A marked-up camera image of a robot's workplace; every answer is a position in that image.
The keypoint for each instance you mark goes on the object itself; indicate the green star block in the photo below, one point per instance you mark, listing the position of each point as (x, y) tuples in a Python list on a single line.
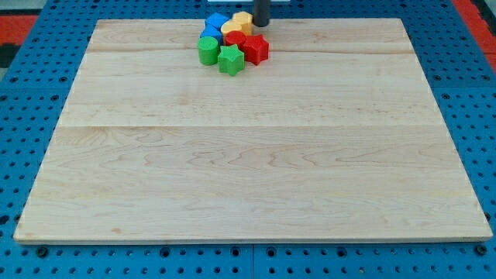
[(231, 60)]

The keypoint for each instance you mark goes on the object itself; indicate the light wooden board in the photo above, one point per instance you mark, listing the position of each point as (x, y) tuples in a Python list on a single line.
[(335, 138)]

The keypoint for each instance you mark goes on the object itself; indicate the red star block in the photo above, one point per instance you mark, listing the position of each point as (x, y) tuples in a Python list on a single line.
[(256, 49)]

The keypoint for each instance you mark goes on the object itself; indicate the green cylinder block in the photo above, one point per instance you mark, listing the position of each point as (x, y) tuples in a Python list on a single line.
[(208, 50)]

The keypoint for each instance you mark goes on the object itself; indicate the red cylinder block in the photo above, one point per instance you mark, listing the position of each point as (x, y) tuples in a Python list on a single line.
[(237, 38)]

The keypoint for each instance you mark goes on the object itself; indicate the yellow cylinder block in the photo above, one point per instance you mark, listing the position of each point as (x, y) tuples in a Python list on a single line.
[(229, 26)]

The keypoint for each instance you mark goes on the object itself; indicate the blue block lower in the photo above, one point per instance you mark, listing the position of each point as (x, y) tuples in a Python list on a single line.
[(211, 31)]

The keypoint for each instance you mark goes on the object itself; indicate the yellow hexagon block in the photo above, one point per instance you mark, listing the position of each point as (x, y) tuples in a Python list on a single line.
[(245, 20)]

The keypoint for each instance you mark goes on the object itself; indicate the blue cube block upper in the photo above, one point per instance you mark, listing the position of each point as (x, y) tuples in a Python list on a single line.
[(216, 20)]

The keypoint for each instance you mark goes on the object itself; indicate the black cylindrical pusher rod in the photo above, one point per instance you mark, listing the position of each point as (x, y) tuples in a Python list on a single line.
[(261, 12)]

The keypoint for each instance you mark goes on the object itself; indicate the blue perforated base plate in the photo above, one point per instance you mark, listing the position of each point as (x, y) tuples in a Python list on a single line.
[(37, 83)]

